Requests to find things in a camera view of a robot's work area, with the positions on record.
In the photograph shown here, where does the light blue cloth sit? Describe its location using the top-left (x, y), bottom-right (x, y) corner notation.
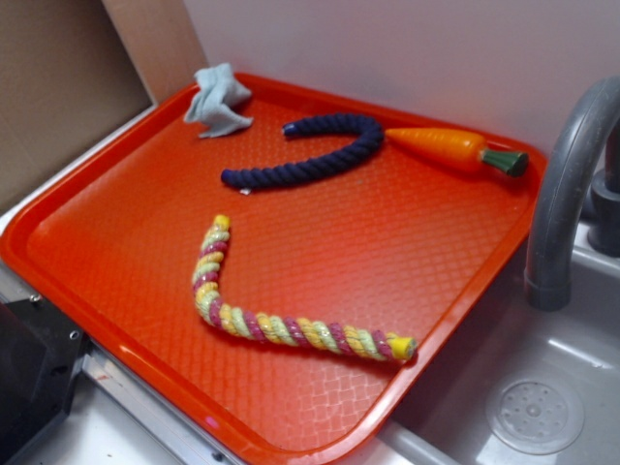
top-left (184, 63), bottom-right (254, 139)

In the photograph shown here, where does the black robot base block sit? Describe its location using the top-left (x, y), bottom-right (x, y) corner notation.
top-left (1, 297), bottom-right (88, 464)

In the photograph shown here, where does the orange plastic tray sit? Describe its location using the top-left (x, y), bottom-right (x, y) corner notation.
top-left (1, 75), bottom-right (546, 464)

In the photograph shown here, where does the orange toy carrot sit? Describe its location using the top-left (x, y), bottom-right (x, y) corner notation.
top-left (386, 128), bottom-right (529, 177)

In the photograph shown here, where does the grey sink faucet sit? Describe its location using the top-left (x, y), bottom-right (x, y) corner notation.
top-left (524, 77), bottom-right (619, 311)

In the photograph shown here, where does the round sink drain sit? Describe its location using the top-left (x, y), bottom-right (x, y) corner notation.
top-left (485, 372), bottom-right (585, 455)

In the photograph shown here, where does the brown cardboard box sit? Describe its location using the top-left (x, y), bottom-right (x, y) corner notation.
top-left (1, 1), bottom-right (207, 212)

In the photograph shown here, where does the navy blue rope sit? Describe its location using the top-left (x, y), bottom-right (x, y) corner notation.
top-left (221, 114), bottom-right (386, 191)

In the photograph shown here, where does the multicolour twisted rope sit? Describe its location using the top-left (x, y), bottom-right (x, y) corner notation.
top-left (192, 214), bottom-right (419, 363)

